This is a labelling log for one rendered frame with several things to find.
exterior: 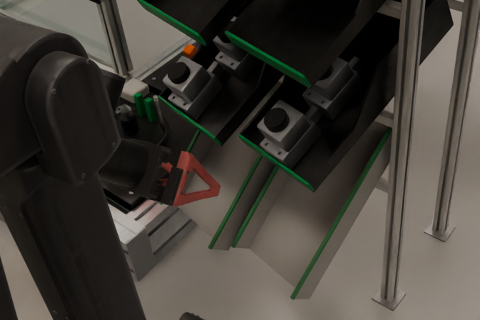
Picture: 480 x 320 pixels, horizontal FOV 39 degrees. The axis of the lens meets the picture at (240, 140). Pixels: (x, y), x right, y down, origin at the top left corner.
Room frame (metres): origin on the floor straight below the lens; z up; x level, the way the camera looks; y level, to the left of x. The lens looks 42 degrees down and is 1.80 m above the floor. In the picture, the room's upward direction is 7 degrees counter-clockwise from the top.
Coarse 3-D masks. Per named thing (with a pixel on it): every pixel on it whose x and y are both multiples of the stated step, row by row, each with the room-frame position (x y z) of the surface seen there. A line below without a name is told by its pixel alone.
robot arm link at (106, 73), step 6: (102, 72) 0.66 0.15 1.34; (108, 72) 0.67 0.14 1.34; (108, 78) 0.66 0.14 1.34; (114, 78) 0.66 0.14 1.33; (120, 78) 0.67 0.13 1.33; (108, 84) 0.66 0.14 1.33; (114, 84) 0.66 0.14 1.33; (120, 84) 0.67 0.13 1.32; (108, 90) 0.65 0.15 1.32; (114, 90) 0.66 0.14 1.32; (120, 90) 0.67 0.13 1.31; (114, 96) 0.65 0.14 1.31; (120, 96) 0.67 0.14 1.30; (114, 102) 0.65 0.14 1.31; (114, 108) 0.65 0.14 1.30; (114, 114) 0.65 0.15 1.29
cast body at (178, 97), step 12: (180, 60) 0.78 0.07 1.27; (168, 72) 0.76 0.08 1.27; (180, 72) 0.75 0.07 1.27; (192, 72) 0.75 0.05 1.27; (204, 72) 0.75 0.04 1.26; (216, 72) 0.79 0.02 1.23; (168, 84) 0.75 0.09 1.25; (180, 84) 0.74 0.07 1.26; (192, 84) 0.74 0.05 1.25; (204, 84) 0.75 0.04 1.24; (216, 84) 0.76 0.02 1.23; (180, 96) 0.75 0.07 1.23; (192, 96) 0.74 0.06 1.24; (204, 96) 0.75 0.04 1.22; (180, 108) 0.74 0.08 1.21; (192, 108) 0.73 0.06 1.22; (204, 108) 0.74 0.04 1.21
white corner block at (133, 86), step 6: (126, 84) 1.12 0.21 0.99; (132, 84) 1.12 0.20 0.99; (138, 84) 1.12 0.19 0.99; (144, 84) 1.11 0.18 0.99; (126, 90) 1.10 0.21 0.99; (132, 90) 1.10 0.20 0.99; (138, 90) 1.10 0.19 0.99; (144, 90) 1.11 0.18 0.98; (126, 96) 1.10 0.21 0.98; (132, 96) 1.08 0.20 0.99; (132, 102) 1.09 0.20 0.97
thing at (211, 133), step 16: (208, 48) 0.84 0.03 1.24; (208, 64) 0.82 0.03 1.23; (224, 80) 0.78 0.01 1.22; (240, 80) 0.77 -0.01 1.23; (256, 80) 0.76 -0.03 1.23; (272, 80) 0.74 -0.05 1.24; (160, 96) 0.78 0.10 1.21; (224, 96) 0.75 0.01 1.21; (240, 96) 0.74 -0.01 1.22; (256, 96) 0.72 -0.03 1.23; (176, 112) 0.75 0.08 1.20; (208, 112) 0.74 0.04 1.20; (224, 112) 0.73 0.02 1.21; (240, 112) 0.70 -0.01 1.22; (208, 128) 0.72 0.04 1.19; (224, 128) 0.69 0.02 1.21
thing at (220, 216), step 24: (192, 144) 0.80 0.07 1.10; (216, 144) 0.81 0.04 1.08; (240, 144) 0.79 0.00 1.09; (216, 168) 0.78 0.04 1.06; (240, 168) 0.76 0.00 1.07; (264, 168) 0.72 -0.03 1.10; (240, 192) 0.69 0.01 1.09; (192, 216) 0.74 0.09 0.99; (216, 216) 0.72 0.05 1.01; (240, 216) 0.69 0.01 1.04; (216, 240) 0.66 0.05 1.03
